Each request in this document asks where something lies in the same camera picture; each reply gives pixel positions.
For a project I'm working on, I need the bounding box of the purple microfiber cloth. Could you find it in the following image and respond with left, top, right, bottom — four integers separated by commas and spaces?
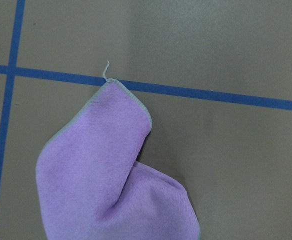
35, 78, 201, 240

